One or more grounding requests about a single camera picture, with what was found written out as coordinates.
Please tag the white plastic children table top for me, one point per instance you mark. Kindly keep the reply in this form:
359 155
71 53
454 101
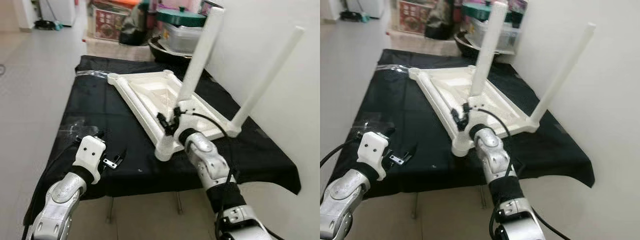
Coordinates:
445 92
145 97

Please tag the black tablecloth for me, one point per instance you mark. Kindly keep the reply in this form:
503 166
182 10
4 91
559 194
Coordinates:
425 165
125 170

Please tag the clear tape strip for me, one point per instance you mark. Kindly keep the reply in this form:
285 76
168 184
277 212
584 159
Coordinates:
90 74
395 68

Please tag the black wok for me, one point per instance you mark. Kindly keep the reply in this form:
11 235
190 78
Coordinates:
465 47
160 52

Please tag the white plastic tray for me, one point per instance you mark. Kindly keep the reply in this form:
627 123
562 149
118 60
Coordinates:
172 52
507 49

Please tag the clear plastic container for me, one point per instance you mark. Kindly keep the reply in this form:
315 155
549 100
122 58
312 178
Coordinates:
510 35
180 37

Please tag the glossy black plastic bag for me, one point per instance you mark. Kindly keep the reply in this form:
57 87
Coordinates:
440 20
135 25

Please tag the dark green pot lid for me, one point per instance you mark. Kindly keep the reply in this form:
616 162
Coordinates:
180 17
475 11

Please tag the red printed food carton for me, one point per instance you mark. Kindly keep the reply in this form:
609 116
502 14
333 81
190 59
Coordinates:
109 25
415 17

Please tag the clear storage box orange lid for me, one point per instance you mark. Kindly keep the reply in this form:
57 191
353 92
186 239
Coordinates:
399 15
92 20

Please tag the black dustpan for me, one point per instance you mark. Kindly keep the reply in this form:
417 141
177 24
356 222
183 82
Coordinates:
355 16
47 25

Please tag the white kitchen appliance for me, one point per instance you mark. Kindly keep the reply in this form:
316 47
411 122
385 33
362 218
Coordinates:
57 11

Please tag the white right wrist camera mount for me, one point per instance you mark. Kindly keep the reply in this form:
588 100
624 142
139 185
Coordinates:
186 114
475 112

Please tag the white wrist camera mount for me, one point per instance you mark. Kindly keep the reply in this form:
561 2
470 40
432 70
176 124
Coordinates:
372 149
475 112
186 114
89 152

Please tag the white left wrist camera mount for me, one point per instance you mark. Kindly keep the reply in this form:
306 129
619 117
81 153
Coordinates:
89 152
372 149

